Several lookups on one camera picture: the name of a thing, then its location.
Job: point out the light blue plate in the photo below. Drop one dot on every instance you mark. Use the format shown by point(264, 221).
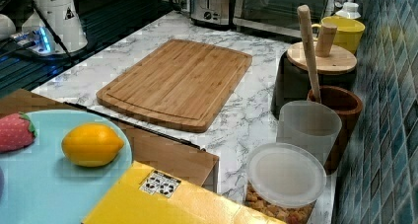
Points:
point(41, 186)

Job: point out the brown wooden utensil holder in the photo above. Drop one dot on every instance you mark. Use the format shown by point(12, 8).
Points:
point(348, 107)

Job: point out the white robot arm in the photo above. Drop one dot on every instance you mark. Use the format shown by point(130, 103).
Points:
point(53, 28)

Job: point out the white cap sauce bottle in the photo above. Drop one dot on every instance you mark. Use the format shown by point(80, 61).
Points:
point(349, 11)

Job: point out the stainless steel slot toaster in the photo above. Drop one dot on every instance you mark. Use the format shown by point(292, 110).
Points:
point(218, 13)

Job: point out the stainless steel toaster oven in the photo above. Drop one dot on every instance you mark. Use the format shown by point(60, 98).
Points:
point(275, 16)

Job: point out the wooden utensil handle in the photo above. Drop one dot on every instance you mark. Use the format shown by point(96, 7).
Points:
point(304, 15)

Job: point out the bamboo cutting board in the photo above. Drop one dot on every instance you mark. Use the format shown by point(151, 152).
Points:
point(182, 85)

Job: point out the clear jar with cereal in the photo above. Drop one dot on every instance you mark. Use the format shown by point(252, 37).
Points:
point(283, 182)

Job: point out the left red strawberry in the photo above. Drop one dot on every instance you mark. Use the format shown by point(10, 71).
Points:
point(16, 132)

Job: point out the black canister with wooden lid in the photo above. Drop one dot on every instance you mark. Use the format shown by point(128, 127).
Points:
point(293, 81)

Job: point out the yellow cereal box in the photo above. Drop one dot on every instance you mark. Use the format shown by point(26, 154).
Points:
point(144, 195)

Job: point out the translucent plastic cup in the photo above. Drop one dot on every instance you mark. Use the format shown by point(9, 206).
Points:
point(309, 125)

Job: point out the yellow lemon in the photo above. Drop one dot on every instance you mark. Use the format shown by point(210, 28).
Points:
point(91, 145)

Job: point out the yellow mug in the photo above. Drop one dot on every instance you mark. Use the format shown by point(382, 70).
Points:
point(349, 31)

